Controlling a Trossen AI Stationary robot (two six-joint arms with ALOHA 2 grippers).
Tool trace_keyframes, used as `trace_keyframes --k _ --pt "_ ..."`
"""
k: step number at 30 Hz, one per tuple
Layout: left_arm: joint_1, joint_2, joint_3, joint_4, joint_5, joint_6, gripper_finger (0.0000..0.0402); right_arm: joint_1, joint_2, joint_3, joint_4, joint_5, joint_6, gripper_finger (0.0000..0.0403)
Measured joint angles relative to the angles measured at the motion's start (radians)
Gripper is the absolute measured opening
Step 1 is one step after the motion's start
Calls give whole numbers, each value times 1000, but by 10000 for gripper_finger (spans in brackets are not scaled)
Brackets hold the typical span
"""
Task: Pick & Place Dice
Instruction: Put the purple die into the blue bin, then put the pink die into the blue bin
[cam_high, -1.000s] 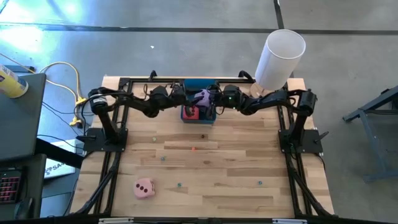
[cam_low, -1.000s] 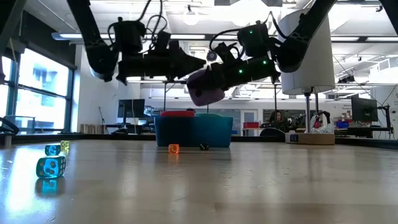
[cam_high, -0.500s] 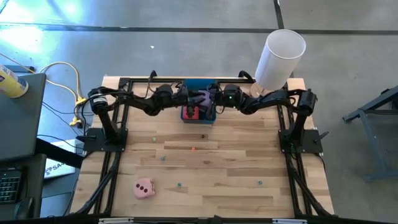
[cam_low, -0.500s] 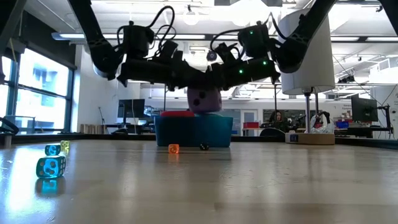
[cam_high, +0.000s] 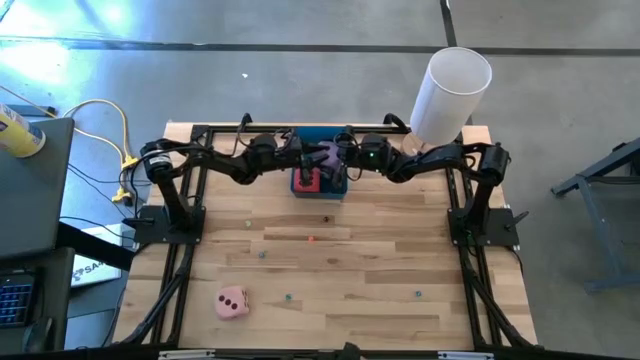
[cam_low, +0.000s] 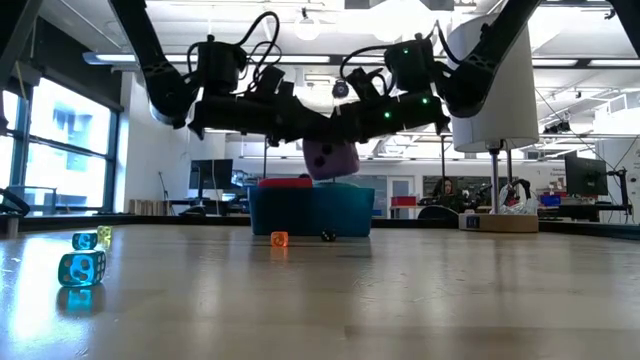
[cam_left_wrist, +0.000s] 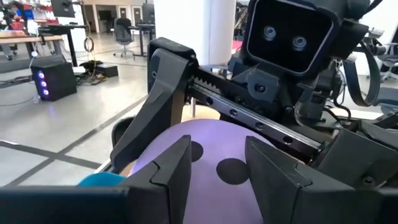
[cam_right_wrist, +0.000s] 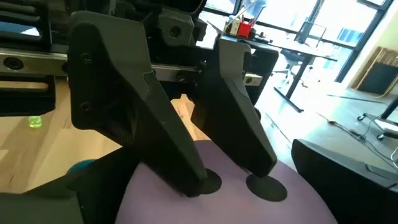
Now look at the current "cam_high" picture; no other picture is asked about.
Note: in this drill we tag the silver aluminium bracket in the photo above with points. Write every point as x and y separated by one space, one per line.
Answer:
465 355
185 354

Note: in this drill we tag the large purple foam die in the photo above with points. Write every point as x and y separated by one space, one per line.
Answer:
331 152

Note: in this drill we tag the large pink foam die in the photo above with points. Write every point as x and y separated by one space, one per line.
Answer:
237 310

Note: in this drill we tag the white shade table lamp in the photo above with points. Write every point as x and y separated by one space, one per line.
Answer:
450 100

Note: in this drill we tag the white cardboard box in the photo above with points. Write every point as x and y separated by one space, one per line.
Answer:
95 270

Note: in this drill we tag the blue backlit keyboard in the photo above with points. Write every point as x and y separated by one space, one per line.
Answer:
15 300

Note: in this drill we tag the black table-level camera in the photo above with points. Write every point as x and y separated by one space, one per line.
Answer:
351 352

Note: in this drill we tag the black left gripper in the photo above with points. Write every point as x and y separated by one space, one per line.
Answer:
292 152

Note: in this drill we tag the blue-grey metal stand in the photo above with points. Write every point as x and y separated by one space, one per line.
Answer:
590 171

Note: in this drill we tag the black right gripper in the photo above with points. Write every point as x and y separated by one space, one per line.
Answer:
352 155

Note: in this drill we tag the black aluminium table frame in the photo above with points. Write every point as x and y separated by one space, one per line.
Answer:
225 129

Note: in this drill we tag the large red foam die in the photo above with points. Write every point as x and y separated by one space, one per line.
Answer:
317 187

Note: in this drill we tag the dark grey desk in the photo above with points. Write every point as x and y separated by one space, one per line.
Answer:
35 200

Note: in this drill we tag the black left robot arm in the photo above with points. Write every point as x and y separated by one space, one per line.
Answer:
220 162

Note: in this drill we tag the yellow canister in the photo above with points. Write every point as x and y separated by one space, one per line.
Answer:
20 137

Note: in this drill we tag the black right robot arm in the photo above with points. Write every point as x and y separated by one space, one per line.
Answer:
435 160

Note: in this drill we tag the blue plastic bin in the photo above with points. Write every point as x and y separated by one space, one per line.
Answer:
310 134

